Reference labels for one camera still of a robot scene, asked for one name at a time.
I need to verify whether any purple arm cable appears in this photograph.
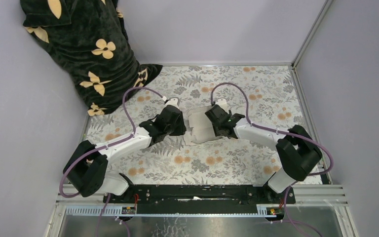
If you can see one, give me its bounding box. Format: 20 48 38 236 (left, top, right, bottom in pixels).
209 81 334 227
59 86 174 217

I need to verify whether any white cardboard paper box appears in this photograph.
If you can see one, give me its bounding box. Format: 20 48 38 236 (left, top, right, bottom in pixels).
184 105 222 146

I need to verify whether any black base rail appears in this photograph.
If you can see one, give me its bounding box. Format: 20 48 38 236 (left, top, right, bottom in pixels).
103 185 296 204

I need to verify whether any floral patterned table cloth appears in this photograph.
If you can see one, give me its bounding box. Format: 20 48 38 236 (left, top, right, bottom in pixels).
84 66 305 185

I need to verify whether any black floral plush blanket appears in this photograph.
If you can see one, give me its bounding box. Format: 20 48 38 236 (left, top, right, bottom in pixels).
20 0 162 116

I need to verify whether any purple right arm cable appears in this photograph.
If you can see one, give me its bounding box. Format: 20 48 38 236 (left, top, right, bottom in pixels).
209 81 334 227

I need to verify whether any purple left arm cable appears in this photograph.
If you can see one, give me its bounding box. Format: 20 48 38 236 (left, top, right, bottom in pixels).
59 86 174 217

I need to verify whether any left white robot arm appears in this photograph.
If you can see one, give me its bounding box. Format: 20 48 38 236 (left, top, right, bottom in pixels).
62 104 186 203

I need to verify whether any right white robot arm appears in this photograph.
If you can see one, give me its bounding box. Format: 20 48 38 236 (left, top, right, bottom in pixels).
205 105 323 203

